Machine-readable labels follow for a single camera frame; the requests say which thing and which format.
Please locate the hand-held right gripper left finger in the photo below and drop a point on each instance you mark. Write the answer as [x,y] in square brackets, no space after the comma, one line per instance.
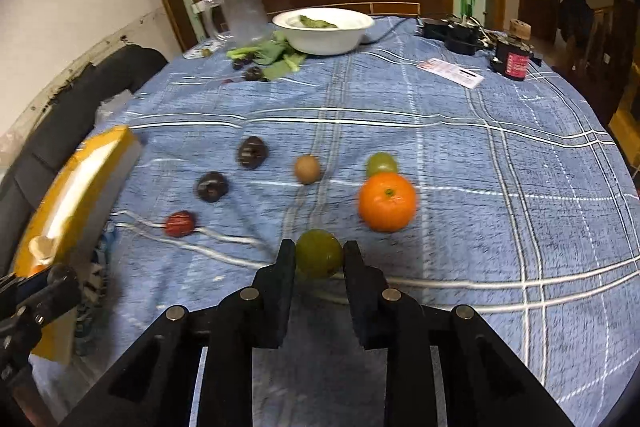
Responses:
[277,297]

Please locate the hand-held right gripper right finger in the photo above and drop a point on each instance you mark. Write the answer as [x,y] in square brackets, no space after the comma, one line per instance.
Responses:
[362,302]

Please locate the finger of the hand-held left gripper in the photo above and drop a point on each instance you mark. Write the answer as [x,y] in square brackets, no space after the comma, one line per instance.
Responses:
[57,292]

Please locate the small green grape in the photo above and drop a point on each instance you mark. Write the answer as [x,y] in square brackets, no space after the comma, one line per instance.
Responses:
[319,254]

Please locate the yellow cardboard box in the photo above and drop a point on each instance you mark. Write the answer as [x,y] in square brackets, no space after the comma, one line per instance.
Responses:
[80,207]

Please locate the round orange with green stem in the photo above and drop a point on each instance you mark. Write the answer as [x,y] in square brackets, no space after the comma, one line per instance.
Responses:
[387,202]

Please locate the red-brown round fruit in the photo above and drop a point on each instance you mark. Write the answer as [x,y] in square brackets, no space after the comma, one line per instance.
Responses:
[180,224]

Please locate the brown longan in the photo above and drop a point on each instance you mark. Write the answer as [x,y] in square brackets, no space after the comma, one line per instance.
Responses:
[307,169]

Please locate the large green grape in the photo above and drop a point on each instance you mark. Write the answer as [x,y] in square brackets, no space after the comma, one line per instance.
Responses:
[382,163]

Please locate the black chair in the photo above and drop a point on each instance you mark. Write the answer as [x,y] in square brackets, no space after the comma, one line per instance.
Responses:
[75,107]

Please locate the dark grape beside greens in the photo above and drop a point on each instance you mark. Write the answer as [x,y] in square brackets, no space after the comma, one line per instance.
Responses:
[240,63]
[254,74]

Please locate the loose green leafy vegetable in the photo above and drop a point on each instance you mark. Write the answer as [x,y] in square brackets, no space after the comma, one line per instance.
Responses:
[275,57]

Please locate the white printed paper card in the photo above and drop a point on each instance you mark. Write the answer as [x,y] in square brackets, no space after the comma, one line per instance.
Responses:
[450,73]

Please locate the white bowl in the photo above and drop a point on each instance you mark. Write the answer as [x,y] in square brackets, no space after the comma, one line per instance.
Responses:
[325,37]

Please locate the green leaves in bowl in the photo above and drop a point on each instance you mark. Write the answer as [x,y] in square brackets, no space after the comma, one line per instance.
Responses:
[317,23]

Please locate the black rectangular box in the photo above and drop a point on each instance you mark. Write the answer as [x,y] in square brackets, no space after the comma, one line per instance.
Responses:
[434,29]

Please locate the black cylinder with red label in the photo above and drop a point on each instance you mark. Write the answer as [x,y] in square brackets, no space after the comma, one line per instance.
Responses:
[511,62]

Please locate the black power adapter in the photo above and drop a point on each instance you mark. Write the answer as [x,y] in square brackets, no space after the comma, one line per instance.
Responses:
[462,38]

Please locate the clear glass pitcher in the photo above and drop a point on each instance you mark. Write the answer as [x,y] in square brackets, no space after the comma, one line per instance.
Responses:
[242,14]

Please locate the wooden spool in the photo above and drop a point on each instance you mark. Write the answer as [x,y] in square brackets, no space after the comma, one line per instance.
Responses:
[519,30]

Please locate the dark jacket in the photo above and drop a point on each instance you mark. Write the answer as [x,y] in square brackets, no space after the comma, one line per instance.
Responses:
[576,14]

